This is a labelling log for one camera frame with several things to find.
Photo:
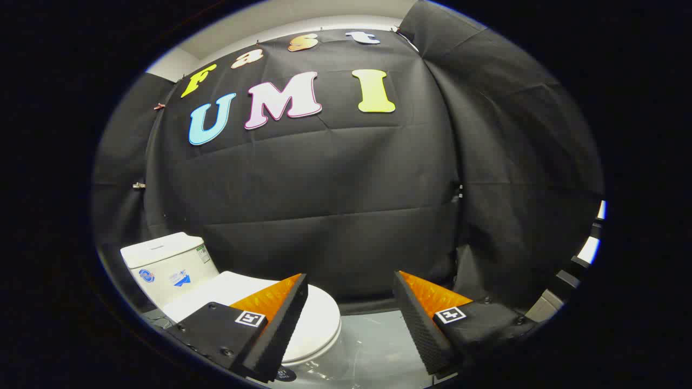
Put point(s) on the white toilet bowl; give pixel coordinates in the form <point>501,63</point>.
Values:
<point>324,368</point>

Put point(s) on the white and black striped board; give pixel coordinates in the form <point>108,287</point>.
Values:
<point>590,249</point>

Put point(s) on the grey panel board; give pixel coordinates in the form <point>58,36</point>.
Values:
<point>546,308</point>

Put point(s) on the white toilet lid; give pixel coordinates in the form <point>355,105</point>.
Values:
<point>319,319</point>

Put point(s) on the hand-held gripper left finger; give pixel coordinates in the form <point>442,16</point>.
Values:
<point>281,329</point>

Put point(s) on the white toilet tank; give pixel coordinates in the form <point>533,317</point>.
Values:
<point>162,259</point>

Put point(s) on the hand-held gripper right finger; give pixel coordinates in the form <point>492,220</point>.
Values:
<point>419,324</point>

